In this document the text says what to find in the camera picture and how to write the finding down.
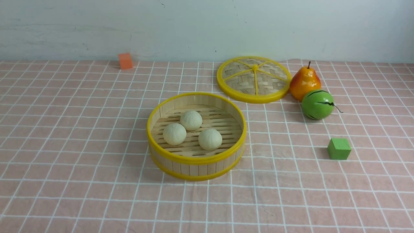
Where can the white bun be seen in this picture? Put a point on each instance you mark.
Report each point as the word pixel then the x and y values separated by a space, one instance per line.
pixel 191 120
pixel 210 139
pixel 174 134

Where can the white bun front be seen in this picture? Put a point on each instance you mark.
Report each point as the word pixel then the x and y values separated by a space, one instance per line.
pixel 174 134

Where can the bamboo steamer tray yellow rim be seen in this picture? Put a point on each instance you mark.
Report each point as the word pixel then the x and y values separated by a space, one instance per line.
pixel 188 160

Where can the bamboo steamer lid yellow rim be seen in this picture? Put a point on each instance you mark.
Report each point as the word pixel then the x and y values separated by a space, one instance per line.
pixel 253 79

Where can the orange foam cube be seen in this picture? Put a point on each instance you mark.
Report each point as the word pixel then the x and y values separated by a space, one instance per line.
pixel 125 61

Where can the orange yellow toy pear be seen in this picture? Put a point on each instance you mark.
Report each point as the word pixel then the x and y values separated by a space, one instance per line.
pixel 304 81

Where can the green toy watermelon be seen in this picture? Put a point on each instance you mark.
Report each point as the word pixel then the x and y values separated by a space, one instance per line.
pixel 318 104

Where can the green foam cube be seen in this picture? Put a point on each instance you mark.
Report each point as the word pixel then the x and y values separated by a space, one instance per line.
pixel 339 149

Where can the pink checkered tablecloth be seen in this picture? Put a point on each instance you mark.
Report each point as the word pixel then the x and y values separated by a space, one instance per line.
pixel 74 155

